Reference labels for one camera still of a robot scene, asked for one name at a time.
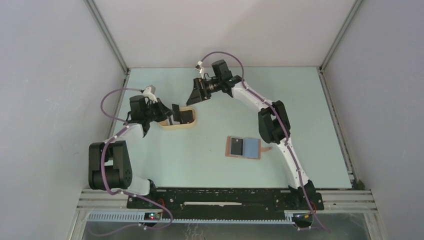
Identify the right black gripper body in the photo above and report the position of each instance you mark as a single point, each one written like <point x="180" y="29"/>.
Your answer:
<point x="212" y="86"/>

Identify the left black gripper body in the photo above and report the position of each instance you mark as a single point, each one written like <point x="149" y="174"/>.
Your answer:
<point x="154" y="112"/>

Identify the beige oval card tray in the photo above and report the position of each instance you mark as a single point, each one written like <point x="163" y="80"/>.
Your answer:
<point x="167" y="126"/>

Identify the black credit card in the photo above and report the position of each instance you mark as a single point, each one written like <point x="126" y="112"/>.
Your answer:
<point x="236" y="146"/>

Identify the brown leather card holder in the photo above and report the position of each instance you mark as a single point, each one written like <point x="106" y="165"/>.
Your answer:
<point x="252" y="148"/>

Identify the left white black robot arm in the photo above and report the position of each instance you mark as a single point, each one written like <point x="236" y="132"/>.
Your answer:
<point x="110" y="161"/>

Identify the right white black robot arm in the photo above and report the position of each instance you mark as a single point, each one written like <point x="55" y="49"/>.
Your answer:
<point x="273" y="123"/>

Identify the black card in tray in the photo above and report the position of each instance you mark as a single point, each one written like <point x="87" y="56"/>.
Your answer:
<point x="183" y="115"/>

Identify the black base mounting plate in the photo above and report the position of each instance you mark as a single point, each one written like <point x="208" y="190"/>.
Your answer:
<point x="226" y="204"/>

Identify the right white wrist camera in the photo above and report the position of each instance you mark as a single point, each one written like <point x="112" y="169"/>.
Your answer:
<point x="199" y="67"/>

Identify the aluminium frame rail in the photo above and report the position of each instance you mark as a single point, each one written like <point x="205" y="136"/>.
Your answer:
<point x="99" y="206"/>

